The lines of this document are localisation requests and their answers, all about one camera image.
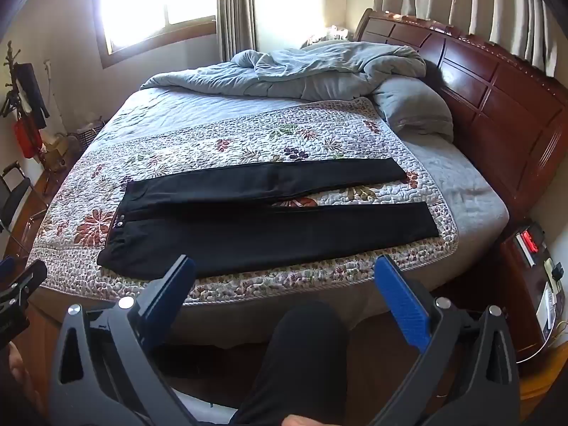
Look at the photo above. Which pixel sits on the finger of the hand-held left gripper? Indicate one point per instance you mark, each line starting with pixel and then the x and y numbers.
pixel 26 279

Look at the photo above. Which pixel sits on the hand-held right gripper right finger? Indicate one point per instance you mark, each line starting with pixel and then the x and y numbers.
pixel 397 297

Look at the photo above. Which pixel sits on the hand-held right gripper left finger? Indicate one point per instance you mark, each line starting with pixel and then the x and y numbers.
pixel 171 297

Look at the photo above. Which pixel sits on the black pants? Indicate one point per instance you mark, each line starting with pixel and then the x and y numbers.
pixel 266 239

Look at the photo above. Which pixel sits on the person's left hand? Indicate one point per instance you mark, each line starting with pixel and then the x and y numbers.
pixel 20 377

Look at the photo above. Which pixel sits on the black chair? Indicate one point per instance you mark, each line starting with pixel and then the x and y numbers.
pixel 15 195

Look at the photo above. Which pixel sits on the grey bed sheet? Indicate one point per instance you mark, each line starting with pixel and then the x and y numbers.
pixel 466 195

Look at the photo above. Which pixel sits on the wooden nightstand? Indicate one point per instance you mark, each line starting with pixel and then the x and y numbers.
pixel 519 319

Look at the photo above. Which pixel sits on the person's leg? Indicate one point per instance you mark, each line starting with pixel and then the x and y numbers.
pixel 288 364

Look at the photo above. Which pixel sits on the red bag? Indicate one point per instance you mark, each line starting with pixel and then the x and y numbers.
pixel 26 140

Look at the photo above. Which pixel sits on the red display device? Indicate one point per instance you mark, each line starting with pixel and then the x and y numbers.
pixel 529 244

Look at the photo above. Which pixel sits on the floral quilted bedspread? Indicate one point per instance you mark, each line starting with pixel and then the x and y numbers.
pixel 199 151

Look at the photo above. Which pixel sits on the white paper card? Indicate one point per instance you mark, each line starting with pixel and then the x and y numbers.
pixel 549 308

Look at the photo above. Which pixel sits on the black charger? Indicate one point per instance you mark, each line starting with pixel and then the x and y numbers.
pixel 554 270

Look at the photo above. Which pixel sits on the dark hanging garment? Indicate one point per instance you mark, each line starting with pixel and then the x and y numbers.
pixel 32 93

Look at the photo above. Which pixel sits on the grey pillow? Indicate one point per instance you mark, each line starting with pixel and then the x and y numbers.
pixel 412 106

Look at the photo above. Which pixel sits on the wooden bed headboard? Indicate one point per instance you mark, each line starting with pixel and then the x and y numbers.
pixel 510 111

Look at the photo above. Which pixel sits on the wooden coat rack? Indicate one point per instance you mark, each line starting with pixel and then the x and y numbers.
pixel 9 60

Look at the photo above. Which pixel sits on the light blue duvet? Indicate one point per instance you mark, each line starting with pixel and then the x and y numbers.
pixel 310 75

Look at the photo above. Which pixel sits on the wooden framed window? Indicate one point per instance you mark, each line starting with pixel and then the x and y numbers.
pixel 155 36

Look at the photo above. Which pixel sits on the patterned pillow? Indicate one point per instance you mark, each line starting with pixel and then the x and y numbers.
pixel 330 35

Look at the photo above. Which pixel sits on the beige window curtain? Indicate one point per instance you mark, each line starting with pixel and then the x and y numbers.
pixel 235 9

